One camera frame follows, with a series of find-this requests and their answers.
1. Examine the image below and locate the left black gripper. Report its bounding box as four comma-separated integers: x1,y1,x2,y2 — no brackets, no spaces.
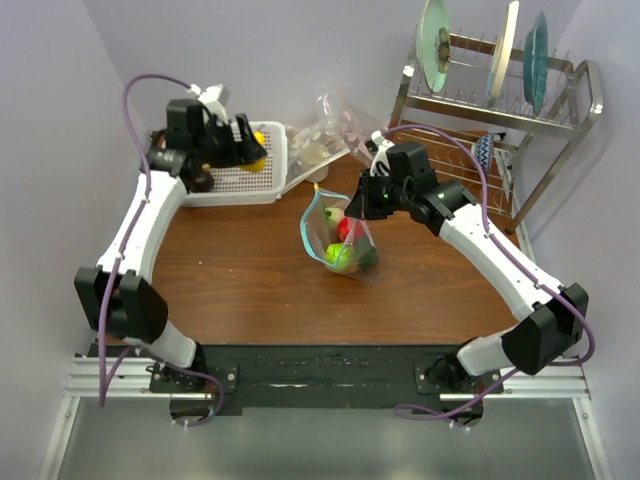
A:
194,113,266,170

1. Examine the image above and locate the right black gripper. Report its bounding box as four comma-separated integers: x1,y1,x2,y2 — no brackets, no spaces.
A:
345,169,411,221

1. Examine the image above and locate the yellow pear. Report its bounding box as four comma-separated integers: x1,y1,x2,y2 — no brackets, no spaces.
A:
240,131,267,173

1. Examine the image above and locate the large red apple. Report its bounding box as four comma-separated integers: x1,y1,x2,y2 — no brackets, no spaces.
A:
336,217,364,242

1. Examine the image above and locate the dark green avocado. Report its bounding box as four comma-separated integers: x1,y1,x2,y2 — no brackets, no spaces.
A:
354,236,379,273

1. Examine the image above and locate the blue zip top bag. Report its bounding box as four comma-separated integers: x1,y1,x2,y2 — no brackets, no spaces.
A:
299,184,380,285

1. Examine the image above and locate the green lime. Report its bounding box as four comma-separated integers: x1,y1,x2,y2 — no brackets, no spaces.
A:
325,243,356,273

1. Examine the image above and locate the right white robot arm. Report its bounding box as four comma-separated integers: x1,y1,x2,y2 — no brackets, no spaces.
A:
345,139,589,393

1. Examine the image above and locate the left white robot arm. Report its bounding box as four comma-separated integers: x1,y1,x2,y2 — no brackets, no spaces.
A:
74,99,267,392

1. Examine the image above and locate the white plastic basket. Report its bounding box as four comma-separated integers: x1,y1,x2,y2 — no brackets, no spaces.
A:
182,121,288,207

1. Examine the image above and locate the dark purple passion fruit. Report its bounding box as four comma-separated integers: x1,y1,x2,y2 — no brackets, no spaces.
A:
191,171,215,193

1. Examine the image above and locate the pile of spotted plastic bags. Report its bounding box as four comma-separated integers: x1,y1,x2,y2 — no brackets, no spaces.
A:
285,83,386,190

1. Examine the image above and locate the blue patterned bowl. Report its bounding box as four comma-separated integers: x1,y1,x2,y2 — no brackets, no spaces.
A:
472,133,496,173

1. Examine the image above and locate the steel dish rack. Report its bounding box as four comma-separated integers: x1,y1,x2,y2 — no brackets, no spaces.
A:
390,45,604,235

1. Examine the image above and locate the white cream plate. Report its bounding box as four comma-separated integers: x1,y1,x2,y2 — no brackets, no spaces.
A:
486,1,520,108

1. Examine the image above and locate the pale green plate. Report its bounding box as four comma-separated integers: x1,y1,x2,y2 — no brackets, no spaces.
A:
416,0,451,93

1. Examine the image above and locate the teal glass plate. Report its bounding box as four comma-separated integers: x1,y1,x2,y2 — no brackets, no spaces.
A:
522,11,548,116

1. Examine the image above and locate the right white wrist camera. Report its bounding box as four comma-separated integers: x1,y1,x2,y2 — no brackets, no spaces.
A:
365,130,394,177

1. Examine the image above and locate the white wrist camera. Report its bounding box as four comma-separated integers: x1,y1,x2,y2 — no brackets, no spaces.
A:
188,84,229,123
365,130,394,177

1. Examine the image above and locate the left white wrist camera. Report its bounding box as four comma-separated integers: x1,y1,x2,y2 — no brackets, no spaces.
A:
188,84,229,123

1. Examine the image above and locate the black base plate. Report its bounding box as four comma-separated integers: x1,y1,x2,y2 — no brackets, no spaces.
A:
149,343,501,419

